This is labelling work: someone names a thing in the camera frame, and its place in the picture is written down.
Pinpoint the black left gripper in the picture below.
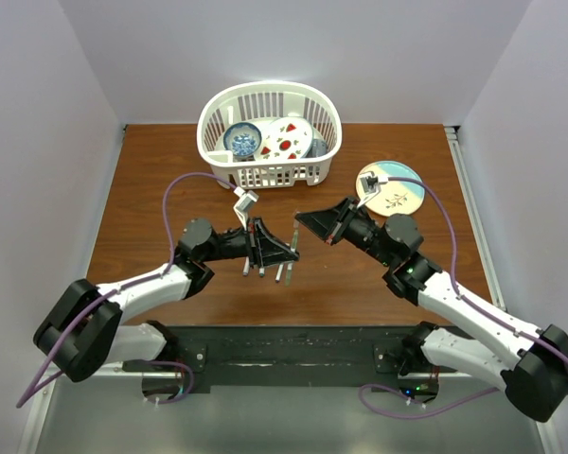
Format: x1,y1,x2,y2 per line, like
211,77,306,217
201,217,298,270

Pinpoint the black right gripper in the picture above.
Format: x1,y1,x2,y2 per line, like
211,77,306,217
295,195,395,267

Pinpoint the grey green pen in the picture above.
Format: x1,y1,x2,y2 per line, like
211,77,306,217
285,221,299,287

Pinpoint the white pen with dark-blue tip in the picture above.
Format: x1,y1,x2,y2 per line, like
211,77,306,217
275,264,284,283

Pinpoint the white pen with blue end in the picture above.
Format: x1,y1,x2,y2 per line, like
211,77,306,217
242,257,250,276

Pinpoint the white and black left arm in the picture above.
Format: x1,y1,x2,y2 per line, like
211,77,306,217
33,218,300,382

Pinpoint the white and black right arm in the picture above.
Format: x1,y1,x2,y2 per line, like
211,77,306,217
295,198,568,423

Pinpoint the grey cup in basket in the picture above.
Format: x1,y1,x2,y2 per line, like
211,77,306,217
307,139,328,158

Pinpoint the cream and blue plate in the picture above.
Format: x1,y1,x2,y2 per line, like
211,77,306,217
355,161,425,217

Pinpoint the watermelon pattern plate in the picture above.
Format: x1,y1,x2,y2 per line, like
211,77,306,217
254,116,314,162

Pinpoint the white plastic dish basket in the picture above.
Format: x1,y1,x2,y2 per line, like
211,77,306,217
196,80,342,189

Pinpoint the blue patterned bowl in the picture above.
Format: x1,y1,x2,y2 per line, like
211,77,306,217
222,122,262,158

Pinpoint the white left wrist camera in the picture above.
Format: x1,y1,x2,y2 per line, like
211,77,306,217
233,186,259,229

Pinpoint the aluminium frame rail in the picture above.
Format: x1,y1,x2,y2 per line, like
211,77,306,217
444,125,543,379

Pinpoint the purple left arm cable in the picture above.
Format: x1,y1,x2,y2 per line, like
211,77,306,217
16,172,240,409

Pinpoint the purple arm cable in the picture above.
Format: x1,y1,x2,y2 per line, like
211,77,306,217
358,176,568,420
16,172,240,409

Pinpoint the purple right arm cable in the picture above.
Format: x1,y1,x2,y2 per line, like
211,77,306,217
358,176,568,420

